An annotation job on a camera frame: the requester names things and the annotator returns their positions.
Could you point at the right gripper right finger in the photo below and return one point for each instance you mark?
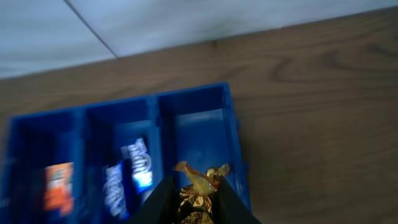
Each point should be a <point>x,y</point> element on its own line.
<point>231,208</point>

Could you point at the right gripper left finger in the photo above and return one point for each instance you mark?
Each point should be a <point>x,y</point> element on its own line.
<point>158,208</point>

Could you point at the gold candy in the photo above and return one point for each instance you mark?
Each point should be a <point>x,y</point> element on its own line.
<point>199,193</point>

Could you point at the blue candy pack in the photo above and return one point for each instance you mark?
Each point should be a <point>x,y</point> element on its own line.
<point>114,189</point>
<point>140,165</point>

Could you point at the blue tray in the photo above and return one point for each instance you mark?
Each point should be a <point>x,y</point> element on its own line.
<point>202,133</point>

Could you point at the orange candy box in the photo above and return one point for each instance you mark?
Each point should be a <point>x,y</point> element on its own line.
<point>59,186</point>

